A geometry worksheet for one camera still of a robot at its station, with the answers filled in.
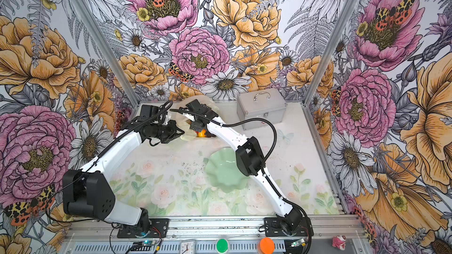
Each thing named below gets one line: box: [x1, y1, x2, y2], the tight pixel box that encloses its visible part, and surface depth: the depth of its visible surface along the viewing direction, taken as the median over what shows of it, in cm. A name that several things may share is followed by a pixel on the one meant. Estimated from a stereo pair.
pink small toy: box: [331, 235, 347, 251], surface depth 70 cm
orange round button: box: [259, 236, 275, 254], surface depth 64 cm
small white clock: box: [178, 239, 196, 254], surface depth 70 cm
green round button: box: [216, 238, 229, 253], surface depth 64 cm
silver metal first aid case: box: [236, 88, 288, 132], surface depth 104 cm
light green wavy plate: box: [204, 146, 251, 193], surface depth 90 cm
